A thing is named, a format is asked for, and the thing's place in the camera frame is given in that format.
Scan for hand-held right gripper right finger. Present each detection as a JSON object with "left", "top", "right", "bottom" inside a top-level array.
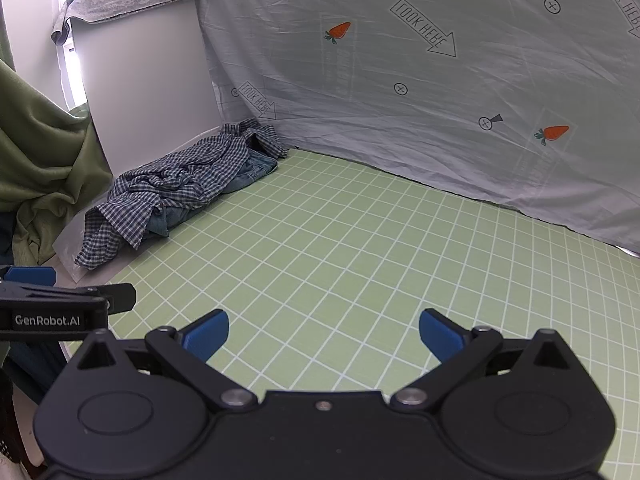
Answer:
[{"left": 390, "top": 308, "right": 584, "bottom": 411}]

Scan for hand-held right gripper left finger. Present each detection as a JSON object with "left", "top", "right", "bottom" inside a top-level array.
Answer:
[{"left": 66, "top": 309, "right": 259, "bottom": 411}]

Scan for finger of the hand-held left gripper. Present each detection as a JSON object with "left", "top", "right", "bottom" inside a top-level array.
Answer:
[
  {"left": 0, "top": 283, "right": 137, "bottom": 314},
  {"left": 0, "top": 266, "right": 57, "bottom": 286}
]

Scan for blue plaid shirt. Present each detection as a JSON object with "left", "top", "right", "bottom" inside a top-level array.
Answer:
[{"left": 75, "top": 119, "right": 289, "bottom": 271}]

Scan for dark blue cloth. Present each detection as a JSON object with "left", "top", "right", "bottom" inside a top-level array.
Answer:
[{"left": 4, "top": 342, "right": 69, "bottom": 406}]

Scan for green curtain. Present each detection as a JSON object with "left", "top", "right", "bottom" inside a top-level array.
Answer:
[{"left": 0, "top": 5, "right": 114, "bottom": 266}]

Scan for green grid mat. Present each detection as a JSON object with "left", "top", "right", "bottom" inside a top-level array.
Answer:
[{"left": 60, "top": 147, "right": 640, "bottom": 480}]

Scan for blue denim jeans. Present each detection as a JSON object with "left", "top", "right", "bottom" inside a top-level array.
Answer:
[{"left": 145, "top": 152, "right": 279, "bottom": 241}]

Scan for white backdrop board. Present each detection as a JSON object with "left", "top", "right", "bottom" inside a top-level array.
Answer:
[{"left": 52, "top": 0, "right": 226, "bottom": 281}]

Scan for grey carrot print sheet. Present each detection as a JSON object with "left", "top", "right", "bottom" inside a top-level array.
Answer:
[{"left": 192, "top": 0, "right": 640, "bottom": 261}]

